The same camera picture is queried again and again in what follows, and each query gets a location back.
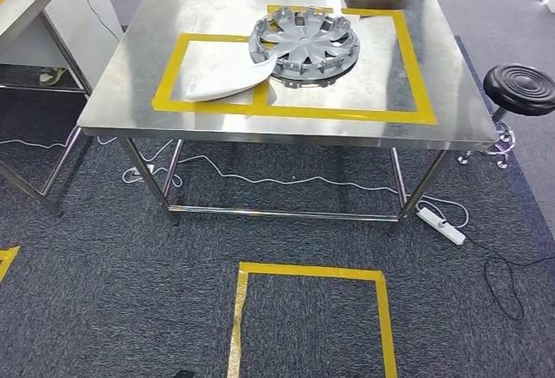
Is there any tan shoe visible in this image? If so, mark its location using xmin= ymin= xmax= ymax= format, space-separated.
xmin=39 ymin=67 xmax=69 ymax=87

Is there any grey power strip cable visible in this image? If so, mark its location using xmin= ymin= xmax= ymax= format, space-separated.
xmin=177 ymin=153 xmax=470 ymax=230

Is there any yellow tape work outline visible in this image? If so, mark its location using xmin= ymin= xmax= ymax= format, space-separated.
xmin=151 ymin=4 xmax=437 ymax=127

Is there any black controller cable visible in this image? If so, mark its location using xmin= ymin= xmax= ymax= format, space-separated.
xmin=464 ymin=231 xmax=555 ymax=322

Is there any stainless steel workbench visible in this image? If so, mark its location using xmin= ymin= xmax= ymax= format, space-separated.
xmin=76 ymin=0 xmax=499 ymax=238

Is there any white curved plastic part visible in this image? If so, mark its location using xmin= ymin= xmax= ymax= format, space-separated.
xmin=185 ymin=53 xmax=278 ymax=102

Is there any white power strip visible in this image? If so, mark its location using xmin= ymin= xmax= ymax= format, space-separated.
xmin=415 ymin=206 xmax=466 ymax=247

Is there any white floor cable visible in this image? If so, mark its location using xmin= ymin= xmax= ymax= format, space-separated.
xmin=0 ymin=135 xmax=119 ymax=151

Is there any white plug with cable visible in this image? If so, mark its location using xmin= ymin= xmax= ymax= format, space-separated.
xmin=122 ymin=140 xmax=184 ymax=190

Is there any silver wheel hubcap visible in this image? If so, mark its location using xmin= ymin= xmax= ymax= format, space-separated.
xmin=248 ymin=7 xmax=361 ymax=85

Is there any black round stool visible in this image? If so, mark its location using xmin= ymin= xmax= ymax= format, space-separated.
xmin=457 ymin=63 xmax=555 ymax=170

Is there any yellow floor tape outline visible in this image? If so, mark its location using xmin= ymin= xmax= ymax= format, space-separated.
xmin=0 ymin=245 xmax=20 ymax=284

